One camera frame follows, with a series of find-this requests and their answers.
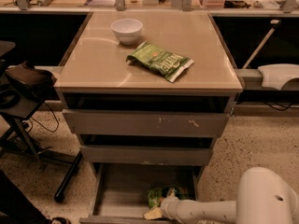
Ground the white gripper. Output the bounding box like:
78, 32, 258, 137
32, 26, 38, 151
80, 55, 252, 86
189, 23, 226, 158
143, 188, 181, 222

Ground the green rice chip bag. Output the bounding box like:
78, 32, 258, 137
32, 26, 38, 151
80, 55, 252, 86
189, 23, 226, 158
148, 187, 191, 208

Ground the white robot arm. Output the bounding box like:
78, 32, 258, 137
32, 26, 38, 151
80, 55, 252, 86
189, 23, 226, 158
144, 167, 299, 224

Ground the grey open bottom drawer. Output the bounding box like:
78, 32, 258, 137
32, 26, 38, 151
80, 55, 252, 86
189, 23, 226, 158
79, 163, 200, 224

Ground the grey middle drawer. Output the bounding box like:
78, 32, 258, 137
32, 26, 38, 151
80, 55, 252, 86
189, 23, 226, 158
80, 145, 212, 166

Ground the grey three-drawer cabinet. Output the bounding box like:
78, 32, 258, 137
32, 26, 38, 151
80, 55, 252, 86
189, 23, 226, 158
53, 10, 244, 224

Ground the grey top drawer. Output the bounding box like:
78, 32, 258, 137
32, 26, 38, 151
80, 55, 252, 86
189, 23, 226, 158
63, 109, 229, 137

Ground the green kettle chip bag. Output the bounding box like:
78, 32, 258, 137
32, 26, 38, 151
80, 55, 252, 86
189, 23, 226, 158
126, 41, 194, 83

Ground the dark brown bag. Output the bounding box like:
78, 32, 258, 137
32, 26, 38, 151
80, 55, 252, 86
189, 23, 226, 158
5, 61, 56, 100

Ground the person's dark shoe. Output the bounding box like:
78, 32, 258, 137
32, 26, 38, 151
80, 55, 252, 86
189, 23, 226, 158
48, 217, 71, 224

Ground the person's dark trouser leg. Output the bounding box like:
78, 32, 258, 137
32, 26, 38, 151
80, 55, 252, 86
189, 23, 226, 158
0, 171, 48, 224

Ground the white ceramic bowl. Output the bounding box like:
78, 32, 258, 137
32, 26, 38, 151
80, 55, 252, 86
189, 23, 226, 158
111, 19, 143, 45

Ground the black office chair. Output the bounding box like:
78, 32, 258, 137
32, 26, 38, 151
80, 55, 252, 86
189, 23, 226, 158
0, 40, 84, 203

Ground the white diagonal rod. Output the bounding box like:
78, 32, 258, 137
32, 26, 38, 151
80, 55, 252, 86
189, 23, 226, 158
242, 19, 281, 69

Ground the black cable on floor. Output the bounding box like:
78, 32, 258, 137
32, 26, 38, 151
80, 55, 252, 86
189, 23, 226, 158
21, 102, 60, 134

